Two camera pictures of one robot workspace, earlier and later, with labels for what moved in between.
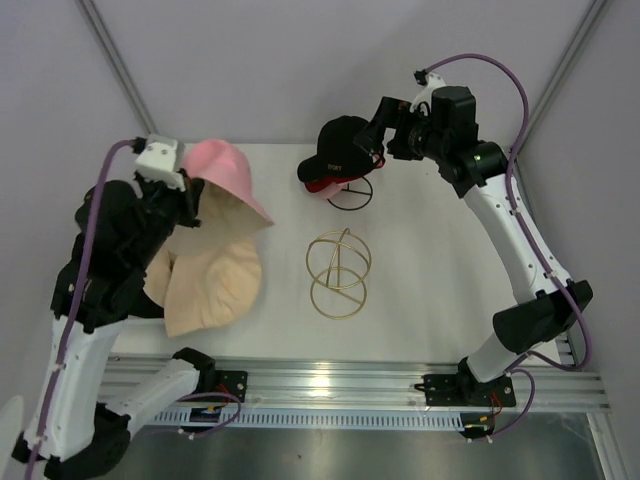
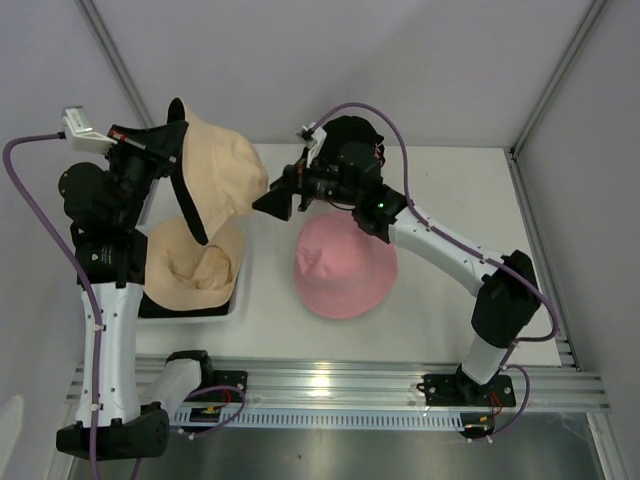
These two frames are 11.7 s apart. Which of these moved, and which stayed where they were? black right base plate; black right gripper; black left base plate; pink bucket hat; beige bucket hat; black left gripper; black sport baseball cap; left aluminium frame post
Moved: beige bucket hat; black left gripper; black right gripper; pink bucket hat
Stayed: black right base plate; black sport baseball cap; black left base plate; left aluminium frame post
